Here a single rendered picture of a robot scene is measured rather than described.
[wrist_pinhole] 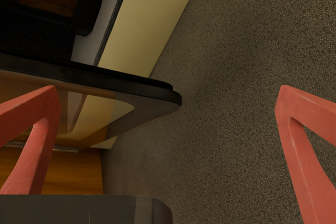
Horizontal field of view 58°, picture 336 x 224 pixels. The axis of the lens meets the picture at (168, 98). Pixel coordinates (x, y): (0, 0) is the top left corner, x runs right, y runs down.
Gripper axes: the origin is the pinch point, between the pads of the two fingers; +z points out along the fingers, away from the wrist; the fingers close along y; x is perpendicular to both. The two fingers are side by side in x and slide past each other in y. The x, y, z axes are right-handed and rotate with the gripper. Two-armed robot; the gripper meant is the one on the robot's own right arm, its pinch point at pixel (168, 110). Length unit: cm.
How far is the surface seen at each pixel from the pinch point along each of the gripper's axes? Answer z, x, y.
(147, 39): 24.0, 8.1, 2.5
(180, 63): 19.8, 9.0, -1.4
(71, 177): 22.1, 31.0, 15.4
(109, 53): 23.2, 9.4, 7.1
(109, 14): 23.6, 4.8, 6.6
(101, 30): 24.6, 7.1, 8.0
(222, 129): 9.1, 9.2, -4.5
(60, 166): 23.5, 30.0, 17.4
